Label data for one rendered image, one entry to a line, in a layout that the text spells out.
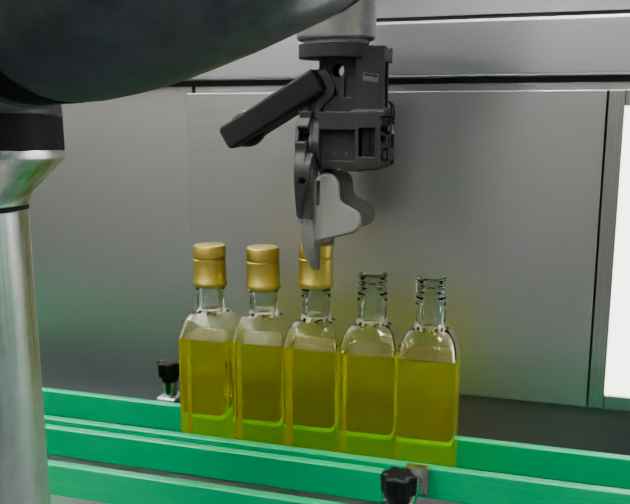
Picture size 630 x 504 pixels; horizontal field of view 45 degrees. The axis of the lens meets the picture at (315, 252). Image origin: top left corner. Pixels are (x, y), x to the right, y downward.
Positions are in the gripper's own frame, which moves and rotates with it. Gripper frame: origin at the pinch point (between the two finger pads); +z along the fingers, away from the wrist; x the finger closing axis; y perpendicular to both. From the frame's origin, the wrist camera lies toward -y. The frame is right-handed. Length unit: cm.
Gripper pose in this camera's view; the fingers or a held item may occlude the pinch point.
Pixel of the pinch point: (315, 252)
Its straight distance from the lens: 75.9
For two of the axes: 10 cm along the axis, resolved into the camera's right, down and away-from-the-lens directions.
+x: 2.9, -1.7, 9.4
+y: 9.6, 0.5, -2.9
